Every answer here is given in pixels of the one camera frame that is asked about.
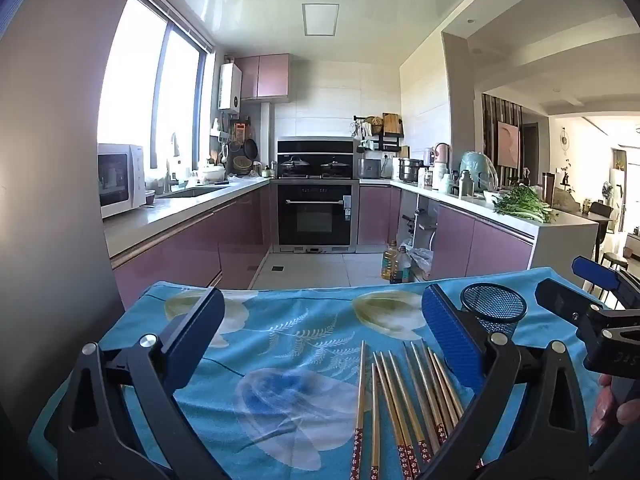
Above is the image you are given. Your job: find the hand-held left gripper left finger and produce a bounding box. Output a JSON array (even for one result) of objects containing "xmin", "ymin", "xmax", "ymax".
[{"xmin": 44, "ymin": 287, "xmax": 236, "ymax": 480}]

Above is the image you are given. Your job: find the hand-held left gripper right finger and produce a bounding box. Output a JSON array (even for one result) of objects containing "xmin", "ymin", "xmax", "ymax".
[{"xmin": 420, "ymin": 284, "xmax": 591, "ymax": 480}]

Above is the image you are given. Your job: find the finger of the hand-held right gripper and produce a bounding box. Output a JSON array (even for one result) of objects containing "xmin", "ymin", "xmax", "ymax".
[
  {"xmin": 535, "ymin": 278, "xmax": 608, "ymax": 341},
  {"xmin": 572, "ymin": 256, "xmax": 640, "ymax": 306}
]

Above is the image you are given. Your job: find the black mesh utensil holder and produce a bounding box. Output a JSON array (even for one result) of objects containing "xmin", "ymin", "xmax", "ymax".
[{"xmin": 460, "ymin": 282, "xmax": 528, "ymax": 338}]

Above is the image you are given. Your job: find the bunch of wooden chopsticks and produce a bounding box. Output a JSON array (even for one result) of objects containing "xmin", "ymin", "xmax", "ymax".
[{"xmin": 350, "ymin": 340, "xmax": 483, "ymax": 480}]

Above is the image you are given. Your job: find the person's right hand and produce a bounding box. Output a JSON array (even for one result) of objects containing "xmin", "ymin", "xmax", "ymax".
[{"xmin": 590, "ymin": 375, "xmax": 640, "ymax": 436}]

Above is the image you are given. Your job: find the round dark stool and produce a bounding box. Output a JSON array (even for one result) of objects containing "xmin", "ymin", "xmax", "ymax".
[{"xmin": 599, "ymin": 251, "xmax": 629, "ymax": 276}]

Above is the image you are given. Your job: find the dark dining chair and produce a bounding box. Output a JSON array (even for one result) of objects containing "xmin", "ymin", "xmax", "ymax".
[{"xmin": 589, "ymin": 201, "xmax": 613, "ymax": 233}]

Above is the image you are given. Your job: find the clear plastic bag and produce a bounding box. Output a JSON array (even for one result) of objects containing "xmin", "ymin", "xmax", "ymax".
[{"xmin": 407, "ymin": 247, "xmax": 433, "ymax": 281}]

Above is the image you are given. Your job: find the pink kitchen base cabinet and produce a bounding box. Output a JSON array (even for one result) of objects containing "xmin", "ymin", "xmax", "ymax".
[
  {"xmin": 102, "ymin": 180, "xmax": 275, "ymax": 296},
  {"xmin": 359, "ymin": 180, "xmax": 598, "ymax": 281}
]

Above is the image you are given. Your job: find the bunch of green vegetables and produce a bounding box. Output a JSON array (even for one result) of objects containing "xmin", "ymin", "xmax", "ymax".
[{"xmin": 492, "ymin": 185, "xmax": 558, "ymax": 223}]

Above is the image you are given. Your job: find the blue floral tablecloth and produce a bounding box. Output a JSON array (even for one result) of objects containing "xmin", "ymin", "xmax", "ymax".
[{"xmin": 27, "ymin": 266, "xmax": 616, "ymax": 480}]

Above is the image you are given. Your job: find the pale green round appliance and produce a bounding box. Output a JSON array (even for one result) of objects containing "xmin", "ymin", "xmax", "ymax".
[{"xmin": 460, "ymin": 151, "xmax": 498, "ymax": 192}]

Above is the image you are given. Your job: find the black integrated stove with oven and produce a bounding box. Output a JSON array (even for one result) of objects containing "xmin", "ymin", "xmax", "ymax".
[{"xmin": 272, "ymin": 137, "xmax": 361, "ymax": 256}]

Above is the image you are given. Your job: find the chrome sink faucet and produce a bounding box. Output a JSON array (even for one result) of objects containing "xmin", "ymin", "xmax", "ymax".
[{"xmin": 167, "ymin": 132, "xmax": 182, "ymax": 193}]

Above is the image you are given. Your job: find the white microwave oven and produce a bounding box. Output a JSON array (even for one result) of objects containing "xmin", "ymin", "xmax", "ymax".
[{"xmin": 97, "ymin": 143, "xmax": 147, "ymax": 219}]

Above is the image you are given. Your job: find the stainless steel stock pot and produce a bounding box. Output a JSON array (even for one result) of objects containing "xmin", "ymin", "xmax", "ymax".
[{"xmin": 397, "ymin": 157, "xmax": 425, "ymax": 183}]

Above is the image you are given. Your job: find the dark slatted room divider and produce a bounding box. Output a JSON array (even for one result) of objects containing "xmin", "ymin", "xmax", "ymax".
[{"xmin": 481, "ymin": 92, "xmax": 523, "ymax": 181}]

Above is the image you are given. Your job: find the large kitchen window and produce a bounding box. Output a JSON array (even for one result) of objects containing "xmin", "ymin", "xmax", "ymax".
[{"xmin": 97, "ymin": 0, "xmax": 211, "ymax": 171}]

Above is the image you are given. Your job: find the square ceiling light panel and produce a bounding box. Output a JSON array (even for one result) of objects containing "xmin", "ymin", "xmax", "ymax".
[{"xmin": 301, "ymin": 3, "xmax": 340, "ymax": 37}]

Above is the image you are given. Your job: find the pink framed wall picture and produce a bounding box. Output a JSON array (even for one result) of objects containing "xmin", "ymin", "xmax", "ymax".
[{"xmin": 496, "ymin": 121, "xmax": 521, "ymax": 168}]

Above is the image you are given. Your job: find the black wall storage rack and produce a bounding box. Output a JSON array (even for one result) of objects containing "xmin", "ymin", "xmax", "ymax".
[{"xmin": 352, "ymin": 112, "xmax": 405, "ymax": 153}]

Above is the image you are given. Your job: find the white wall water heater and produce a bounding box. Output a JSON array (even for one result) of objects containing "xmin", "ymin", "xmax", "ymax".
[{"xmin": 218, "ymin": 64, "xmax": 243, "ymax": 112}]

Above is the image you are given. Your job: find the pink wall cabinet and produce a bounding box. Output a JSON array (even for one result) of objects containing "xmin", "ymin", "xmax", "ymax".
[{"xmin": 235, "ymin": 53, "xmax": 291, "ymax": 102}]

